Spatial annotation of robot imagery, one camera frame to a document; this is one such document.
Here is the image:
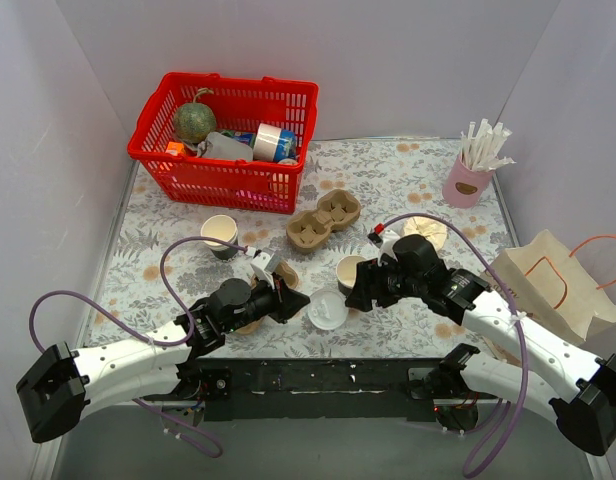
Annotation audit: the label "dark paper coffee cup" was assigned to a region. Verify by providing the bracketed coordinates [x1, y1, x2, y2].
[336, 255, 366, 296]

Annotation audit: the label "white plastic coffee lid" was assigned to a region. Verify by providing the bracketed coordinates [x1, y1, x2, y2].
[307, 288, 348, 331]

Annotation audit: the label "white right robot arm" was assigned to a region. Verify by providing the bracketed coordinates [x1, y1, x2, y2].
[345, 232, 616, 456]

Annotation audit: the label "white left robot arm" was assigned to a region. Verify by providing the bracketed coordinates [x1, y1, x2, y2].
[16, 275, 310, 443]

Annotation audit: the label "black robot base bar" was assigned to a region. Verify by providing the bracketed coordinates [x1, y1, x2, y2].
[142, 357, 494, 431]

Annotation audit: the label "brown pulp cup carrier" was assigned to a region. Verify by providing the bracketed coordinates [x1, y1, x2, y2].
[235, 259, 302, 337]
[286, 189, 362, 254]

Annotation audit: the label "empty dark paper cup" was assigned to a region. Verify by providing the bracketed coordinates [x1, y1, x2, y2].
[200, 215, 238, 260]

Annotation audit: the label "floral patterned table mat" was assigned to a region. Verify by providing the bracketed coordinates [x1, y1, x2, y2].
[85, 138, 512, 358]

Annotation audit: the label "pink straw holder cup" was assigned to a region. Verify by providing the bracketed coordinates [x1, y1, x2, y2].
[442, 153, 494, 209]

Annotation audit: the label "white wrapped straws bundle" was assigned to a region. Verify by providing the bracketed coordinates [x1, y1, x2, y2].
[459, 118, 515, 172]

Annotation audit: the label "blue white can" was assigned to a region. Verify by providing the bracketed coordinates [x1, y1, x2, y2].
[253, 123, 297, 163]

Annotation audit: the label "grey pouch package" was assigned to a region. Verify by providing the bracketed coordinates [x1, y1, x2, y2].
[197, 131, 253, 162]

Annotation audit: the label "red plastic shopping basket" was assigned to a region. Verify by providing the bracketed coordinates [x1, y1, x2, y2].
[128, 73, 318, 214]

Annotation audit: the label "orange small carton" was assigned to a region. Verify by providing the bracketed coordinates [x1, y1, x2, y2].
[165, 141, 186, 156]

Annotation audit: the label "green round melon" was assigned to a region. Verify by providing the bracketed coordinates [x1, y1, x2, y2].
[173, 88, 217, 144]

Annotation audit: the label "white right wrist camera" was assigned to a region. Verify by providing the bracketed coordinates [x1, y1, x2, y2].
[368, 229, 401, 264]

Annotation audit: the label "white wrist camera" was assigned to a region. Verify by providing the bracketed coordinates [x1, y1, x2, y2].
[368, 229, 401, 264]
[251, 249, 282, 284]

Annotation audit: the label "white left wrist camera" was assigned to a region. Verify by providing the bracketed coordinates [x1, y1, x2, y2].
[251, 249, 282, 284]

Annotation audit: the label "kraft paper bag orange handles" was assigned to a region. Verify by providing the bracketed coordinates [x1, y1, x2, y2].
[491, 230, 616, 357]

